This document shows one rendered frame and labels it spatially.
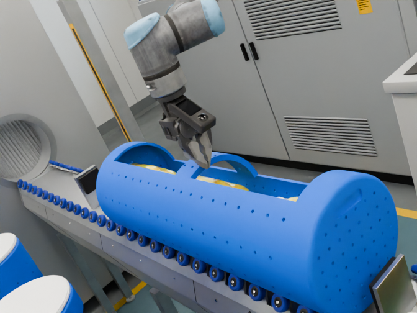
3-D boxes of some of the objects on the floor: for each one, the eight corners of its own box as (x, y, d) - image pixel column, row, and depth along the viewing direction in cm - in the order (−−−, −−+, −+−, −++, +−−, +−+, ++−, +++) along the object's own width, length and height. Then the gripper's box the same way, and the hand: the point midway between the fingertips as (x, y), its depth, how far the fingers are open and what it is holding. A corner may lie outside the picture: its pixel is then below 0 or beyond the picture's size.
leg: (114, 310, 292) (63, 228, 268) (118, 313, 288) (67, 230, 263) (107, 317, 289) (54, 235, 265) (111, 320, 285) (58, 236, 260)
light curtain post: (216, 294, 269) (67, -5, 203) (223, 297, 264) (73, -7, 198) (208, 301, 266) (55, 1, 200) (215, 305, 261) (61, -1, 195)
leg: (132, 294, 299) (84, 213, 274) (137, 297, 294) (89, 215, 270) (125, 300, 296) (76, 219, 272) (130, 303, 291) (80, 221, 267)
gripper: (172, 82, 118) (205, 156, 127) (144, 100, 114) (179, 174, 122) (193, 81, 112) (226, 159, 120) (163, 100, 107) (200, 179, 116)
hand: (207, 164), depth 118 cm, fingers closed, pressing on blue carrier
